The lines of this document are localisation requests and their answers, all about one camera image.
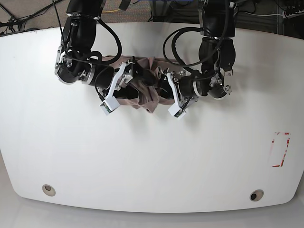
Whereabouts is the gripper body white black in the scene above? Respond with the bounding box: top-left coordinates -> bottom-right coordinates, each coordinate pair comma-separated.
94,60 -> 135,115
160,68 -> 198,119

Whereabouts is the mauve brown T-shirt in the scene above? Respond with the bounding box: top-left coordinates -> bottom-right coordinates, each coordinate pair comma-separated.
111,56 -> 183,113

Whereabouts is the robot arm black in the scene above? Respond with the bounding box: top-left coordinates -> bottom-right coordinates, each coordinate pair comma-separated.
55,0 -> 160,114
163,0 -> 236,119

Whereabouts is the red tape rectangle marker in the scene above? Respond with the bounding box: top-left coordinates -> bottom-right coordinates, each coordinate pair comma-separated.
269,132 -> 291,168

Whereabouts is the black tripod stand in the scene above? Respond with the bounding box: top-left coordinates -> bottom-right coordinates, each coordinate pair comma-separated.
0,4 -> 54,37

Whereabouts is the white power strip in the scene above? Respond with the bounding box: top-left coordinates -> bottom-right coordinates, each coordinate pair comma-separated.
283,5 -> 304,19

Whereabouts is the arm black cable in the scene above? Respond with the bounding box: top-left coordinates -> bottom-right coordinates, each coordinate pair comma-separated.
95,16 -> 123,66
162,26 -> 205,72

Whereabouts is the right table cable grommet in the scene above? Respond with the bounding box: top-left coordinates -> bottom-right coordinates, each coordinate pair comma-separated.
249,190 -> 264,202

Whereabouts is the table cable grommet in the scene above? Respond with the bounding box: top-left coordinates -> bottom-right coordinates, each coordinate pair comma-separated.
42,184 -> 56,197
249,190 -> 264,202

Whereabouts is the left table cable grommet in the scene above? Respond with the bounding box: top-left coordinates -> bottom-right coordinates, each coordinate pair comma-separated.
42,184 -> 56,197

